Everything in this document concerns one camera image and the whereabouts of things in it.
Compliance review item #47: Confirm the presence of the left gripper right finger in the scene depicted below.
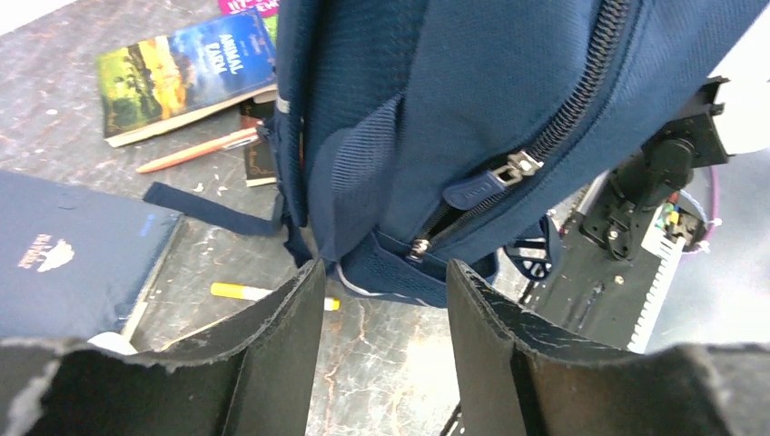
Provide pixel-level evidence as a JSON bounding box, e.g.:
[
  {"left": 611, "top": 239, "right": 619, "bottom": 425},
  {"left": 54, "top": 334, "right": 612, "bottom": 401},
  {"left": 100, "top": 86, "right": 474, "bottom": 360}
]
[{"left": 446, "top": 261, "right": 769, "bottom": 435}]

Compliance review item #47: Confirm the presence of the navy blue backpack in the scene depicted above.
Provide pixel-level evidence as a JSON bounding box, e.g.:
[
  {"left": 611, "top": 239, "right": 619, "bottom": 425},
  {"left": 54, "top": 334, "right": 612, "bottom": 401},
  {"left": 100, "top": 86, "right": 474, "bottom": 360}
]
[{"left": 144, "top": 1, "right": 768, "bottom": 308}]

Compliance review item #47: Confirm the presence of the purple Treehouse book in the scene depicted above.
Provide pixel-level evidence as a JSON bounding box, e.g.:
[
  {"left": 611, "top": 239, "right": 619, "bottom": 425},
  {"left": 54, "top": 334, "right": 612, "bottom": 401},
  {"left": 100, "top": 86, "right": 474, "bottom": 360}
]
[{"left": 217, "top": 0, "right": 280, "bottom": 18}]

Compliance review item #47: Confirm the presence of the yellow white marker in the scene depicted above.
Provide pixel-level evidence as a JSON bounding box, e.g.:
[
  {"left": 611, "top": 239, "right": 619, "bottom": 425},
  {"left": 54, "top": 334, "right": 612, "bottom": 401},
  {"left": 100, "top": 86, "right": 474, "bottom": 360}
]
[{"left": 210, "top": 282, "right": 341, "bottom": 312}]

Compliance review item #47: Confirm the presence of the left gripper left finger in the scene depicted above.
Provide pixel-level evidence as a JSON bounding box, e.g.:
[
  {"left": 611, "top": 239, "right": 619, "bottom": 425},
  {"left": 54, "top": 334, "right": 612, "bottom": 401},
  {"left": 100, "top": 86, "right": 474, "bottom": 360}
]
[{"left": 1, "top": 261, "right": 326, "bottom": 435}]

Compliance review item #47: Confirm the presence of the dark blue notebook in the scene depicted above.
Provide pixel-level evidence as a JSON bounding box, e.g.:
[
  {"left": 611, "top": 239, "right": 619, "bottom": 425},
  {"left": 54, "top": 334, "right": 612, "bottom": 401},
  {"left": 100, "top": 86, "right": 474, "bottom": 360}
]
[{"left": 1, "top": 171, "right": 183, "bottom": 339}]

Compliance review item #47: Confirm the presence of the Three Days dark book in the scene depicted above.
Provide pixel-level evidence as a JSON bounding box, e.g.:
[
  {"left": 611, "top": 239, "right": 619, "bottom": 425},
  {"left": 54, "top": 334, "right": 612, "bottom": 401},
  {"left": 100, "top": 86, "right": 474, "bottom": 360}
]
[{"left": 239, "top": 100, "right": 276, "bottom": 187}]

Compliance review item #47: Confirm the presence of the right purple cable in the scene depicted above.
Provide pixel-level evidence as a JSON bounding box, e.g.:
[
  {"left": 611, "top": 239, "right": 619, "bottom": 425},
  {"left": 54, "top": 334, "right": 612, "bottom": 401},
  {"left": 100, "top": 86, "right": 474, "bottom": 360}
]
[{"left": 679, "top": 167, "right": 722, "bottom": 256}]

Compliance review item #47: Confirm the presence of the Animal Farm book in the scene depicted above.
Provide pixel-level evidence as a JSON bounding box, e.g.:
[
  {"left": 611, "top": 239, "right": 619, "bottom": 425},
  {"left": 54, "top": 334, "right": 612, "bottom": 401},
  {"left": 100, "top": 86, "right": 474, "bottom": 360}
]
[{"left": 96, "top": 8, "right": 277, "bottom": 147}]

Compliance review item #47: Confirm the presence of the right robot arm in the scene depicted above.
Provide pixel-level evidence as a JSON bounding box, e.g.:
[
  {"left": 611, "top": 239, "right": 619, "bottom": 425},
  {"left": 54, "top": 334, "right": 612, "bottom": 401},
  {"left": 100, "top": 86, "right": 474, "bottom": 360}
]
[{"left": 580, "top": 76, "right": 730, "bottom": 261}]

